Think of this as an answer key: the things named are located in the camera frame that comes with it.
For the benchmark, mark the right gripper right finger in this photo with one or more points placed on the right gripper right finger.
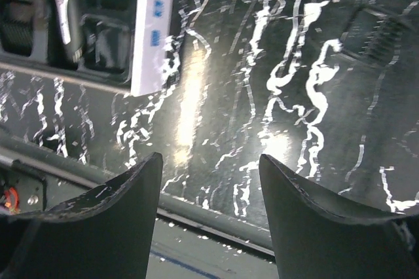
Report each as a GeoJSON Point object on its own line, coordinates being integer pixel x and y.
{"type": "Point", "coordinates": [317, 233]}

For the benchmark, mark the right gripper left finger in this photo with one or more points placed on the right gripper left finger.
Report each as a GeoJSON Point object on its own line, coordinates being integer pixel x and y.
{"type": "Point", "coordinates": [105, 232]}

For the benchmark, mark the black comb attachment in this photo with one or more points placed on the black comb attachment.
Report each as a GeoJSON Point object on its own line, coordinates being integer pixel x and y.
{"type": "Point", "coordinates": [372, 34]}
{"type": "Point", "coordinates": [17, 27]}

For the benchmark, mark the white clipper kit box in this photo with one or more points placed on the white clipper kit box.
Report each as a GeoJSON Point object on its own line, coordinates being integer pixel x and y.
{"type": "Point", "coordinates": [126, 46]}

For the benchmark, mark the black silver hair clipper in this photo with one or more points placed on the black silver hair clipper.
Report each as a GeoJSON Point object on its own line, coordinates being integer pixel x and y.
{"type": "Point", "coordinates": [68, 13]}

